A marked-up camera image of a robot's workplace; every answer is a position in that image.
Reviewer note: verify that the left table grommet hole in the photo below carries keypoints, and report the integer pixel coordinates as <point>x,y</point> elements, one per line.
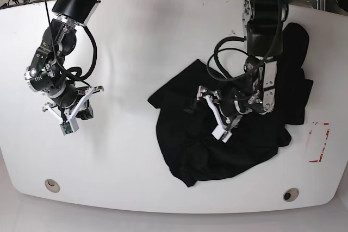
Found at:
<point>52,186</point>

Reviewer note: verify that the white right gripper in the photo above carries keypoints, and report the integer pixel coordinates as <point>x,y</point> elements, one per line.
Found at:
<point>71,102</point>

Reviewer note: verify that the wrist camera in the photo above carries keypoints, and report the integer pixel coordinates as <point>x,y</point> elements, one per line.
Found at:
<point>221,134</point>
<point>69,127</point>

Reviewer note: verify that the table grommet hole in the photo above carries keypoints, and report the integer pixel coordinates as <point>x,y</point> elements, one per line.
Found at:
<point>52,186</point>
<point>291,194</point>

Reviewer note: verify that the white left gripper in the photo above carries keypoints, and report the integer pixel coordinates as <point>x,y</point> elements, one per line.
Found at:
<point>227,116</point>

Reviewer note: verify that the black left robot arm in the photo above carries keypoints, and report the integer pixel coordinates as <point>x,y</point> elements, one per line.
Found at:
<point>255,88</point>

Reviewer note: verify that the red tape rectangle marking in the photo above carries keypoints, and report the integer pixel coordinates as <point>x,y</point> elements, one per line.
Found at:
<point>317,141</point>

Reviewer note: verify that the right table grommet hole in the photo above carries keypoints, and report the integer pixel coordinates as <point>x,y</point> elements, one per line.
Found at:
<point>291,194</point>

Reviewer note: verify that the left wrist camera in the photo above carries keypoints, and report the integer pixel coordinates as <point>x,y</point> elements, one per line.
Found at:
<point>221,134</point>

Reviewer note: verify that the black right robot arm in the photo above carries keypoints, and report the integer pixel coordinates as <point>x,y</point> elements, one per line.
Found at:
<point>47,73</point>

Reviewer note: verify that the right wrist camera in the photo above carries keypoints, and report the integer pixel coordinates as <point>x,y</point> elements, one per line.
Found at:
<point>69,127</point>

